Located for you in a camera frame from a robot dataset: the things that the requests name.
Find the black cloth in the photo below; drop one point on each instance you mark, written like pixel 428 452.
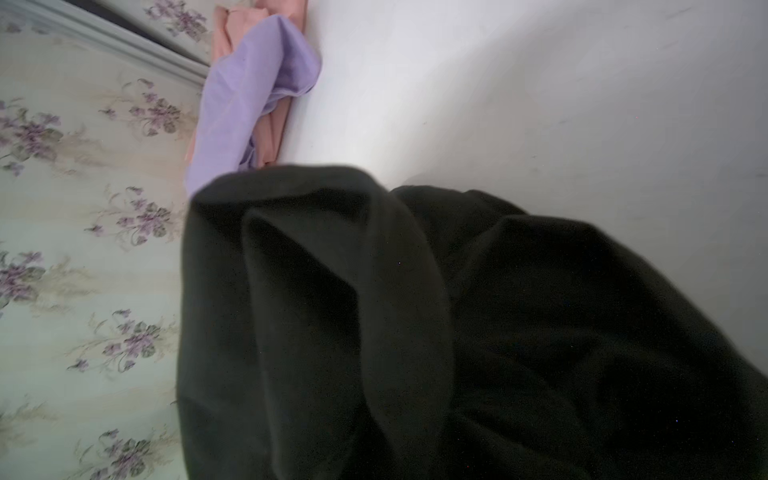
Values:
pixel 334 329

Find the purple cloth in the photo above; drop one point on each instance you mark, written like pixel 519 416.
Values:
pixel 273 62

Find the pink cloth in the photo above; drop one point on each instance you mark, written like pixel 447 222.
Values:
pixel 230 26

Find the left back frame post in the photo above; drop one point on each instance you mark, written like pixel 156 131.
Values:
pixel 99 28

